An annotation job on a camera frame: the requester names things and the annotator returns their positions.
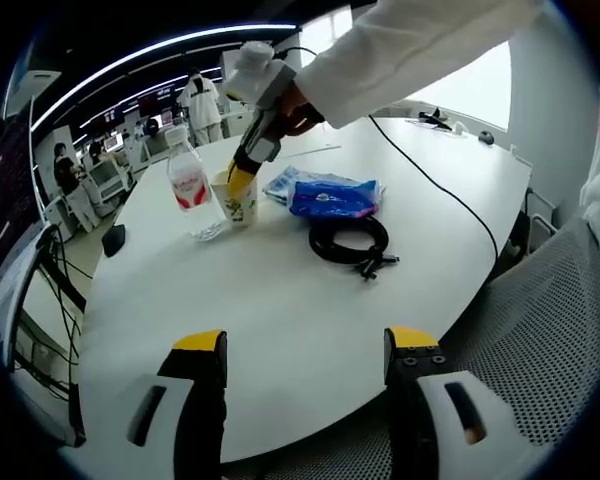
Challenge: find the grey mesh office chair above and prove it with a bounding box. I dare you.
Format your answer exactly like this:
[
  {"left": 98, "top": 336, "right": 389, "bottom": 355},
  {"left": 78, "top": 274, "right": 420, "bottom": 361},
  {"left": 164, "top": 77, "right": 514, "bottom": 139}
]
[{"left": 219, "top": 214, "right": 600, "bottom": 480}]

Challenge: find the blue tissue pack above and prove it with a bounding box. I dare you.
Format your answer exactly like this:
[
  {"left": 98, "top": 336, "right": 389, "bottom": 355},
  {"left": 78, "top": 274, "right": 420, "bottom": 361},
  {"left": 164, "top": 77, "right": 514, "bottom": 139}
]
[{"left": 287, "top": 178, "right": 384, "bottom": 220}]

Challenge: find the clear plastic water bottle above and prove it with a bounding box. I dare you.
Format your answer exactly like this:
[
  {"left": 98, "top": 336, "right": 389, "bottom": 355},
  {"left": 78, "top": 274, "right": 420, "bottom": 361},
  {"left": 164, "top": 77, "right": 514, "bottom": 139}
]
[{"left": 165, "top": 124, "right": 227, "bottom": 244}]

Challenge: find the dark computer monitor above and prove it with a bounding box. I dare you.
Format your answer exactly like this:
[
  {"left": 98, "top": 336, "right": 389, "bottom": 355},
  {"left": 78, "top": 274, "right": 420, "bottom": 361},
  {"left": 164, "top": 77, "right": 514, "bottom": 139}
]
[{"left": 0, "top": 95, "right": 47, "bottom": 274}]

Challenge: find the thin ceiling light strip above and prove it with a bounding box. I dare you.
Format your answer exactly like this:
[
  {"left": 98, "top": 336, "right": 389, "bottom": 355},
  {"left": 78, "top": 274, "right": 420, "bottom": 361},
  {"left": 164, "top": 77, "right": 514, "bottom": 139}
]
[{"left": 32, "top": 22, "right": 299, "bottom": 132}]

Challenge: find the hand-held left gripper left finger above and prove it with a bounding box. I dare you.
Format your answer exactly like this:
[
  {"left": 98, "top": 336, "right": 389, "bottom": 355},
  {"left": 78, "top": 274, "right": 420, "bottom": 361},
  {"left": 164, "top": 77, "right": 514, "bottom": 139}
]
[{"left": 99, "top": 328, "right": 229, "bottom": 480}]

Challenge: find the black computer mouse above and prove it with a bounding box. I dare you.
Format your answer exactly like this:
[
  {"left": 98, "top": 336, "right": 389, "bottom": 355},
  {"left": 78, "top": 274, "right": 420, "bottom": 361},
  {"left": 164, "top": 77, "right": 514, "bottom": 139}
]
[{"left": 101, "top": 223, "right": 128, "bottom": 259}]

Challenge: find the clear blue mask packet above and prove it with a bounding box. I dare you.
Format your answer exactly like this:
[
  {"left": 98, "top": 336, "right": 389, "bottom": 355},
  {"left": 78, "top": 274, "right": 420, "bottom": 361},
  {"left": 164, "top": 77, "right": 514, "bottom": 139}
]
[{"left": 262, "top": 165, "right": 374, "bottom": 206}]

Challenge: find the person's right hand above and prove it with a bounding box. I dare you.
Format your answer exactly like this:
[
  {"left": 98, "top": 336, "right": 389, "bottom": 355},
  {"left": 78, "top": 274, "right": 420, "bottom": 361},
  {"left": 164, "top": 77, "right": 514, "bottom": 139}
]
[{"left": 279, "top": 81, "right": 326, "bottom": 139}]

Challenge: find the small black device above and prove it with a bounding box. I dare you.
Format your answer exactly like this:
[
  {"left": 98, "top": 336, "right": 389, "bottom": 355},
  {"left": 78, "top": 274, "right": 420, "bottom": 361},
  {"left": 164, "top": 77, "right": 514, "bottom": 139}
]
[{"left": 418, "top": 107, "right": 454, "bottom": 127}]

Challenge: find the white paper cup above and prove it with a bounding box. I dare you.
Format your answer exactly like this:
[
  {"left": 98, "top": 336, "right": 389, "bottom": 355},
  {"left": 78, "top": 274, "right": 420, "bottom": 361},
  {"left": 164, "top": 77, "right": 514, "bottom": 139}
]
[{"left": 209, "top": 169, "right": 260, "bottom": 229}]

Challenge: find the black cable bundle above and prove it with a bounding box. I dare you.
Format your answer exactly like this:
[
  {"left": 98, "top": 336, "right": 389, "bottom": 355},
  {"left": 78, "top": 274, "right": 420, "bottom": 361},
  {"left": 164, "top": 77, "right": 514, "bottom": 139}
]
[{"left": 43, "top": 224, "right": 89, "bottom": 401}]

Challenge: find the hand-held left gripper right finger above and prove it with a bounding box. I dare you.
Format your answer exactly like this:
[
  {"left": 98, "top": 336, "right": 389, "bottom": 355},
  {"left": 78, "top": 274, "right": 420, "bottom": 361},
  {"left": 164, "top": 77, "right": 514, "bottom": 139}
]
[{"left": 382, "top": 325, "right": 530, "bottom": 480}]

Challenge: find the white round table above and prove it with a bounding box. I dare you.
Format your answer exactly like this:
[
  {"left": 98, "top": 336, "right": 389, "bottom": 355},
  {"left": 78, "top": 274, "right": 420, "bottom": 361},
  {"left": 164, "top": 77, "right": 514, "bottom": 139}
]
[{"left": 77, "top": 115, "right": 534, "bottom": 466}]

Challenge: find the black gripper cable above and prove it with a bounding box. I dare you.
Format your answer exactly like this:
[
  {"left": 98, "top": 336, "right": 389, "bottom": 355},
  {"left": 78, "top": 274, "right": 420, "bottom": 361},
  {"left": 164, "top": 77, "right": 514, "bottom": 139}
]
[{"left": 272, "top": 45, "right": 500, "bottom": 274}]

